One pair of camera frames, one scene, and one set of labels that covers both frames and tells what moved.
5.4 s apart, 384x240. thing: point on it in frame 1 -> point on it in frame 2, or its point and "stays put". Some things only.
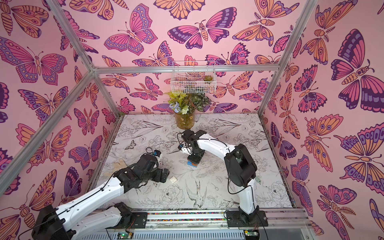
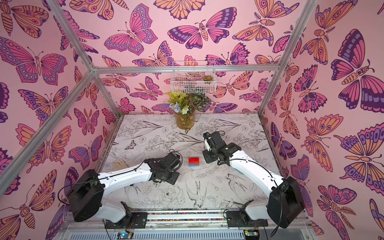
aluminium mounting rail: (206, 225) stays put
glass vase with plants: (184, 105) stays put
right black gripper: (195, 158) -> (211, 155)
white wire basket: (193, 77) stays put
